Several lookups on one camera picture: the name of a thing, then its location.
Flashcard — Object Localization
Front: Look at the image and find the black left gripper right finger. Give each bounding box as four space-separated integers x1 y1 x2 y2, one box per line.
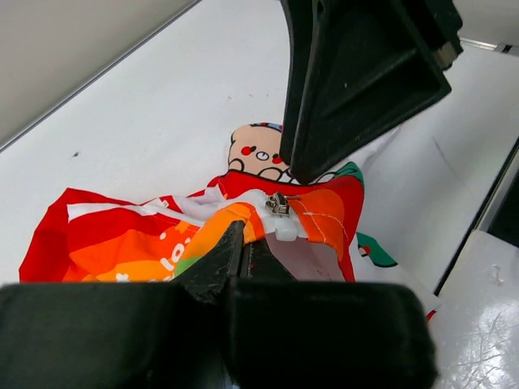
223 240 439 388

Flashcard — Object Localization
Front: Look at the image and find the rainbow white children's jacket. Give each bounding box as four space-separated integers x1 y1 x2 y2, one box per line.
19 122 440 316

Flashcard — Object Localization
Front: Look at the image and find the silver foil tape panel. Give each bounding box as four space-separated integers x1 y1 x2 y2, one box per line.
429 231 518 388

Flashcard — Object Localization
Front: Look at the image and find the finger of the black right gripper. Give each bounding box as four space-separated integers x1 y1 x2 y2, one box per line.
280 0 463 184

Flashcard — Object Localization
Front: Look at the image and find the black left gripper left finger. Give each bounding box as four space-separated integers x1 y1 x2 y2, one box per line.
1 222 243 388

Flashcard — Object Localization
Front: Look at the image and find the aluminium frame rail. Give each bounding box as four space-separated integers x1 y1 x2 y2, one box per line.
461 38 519 57

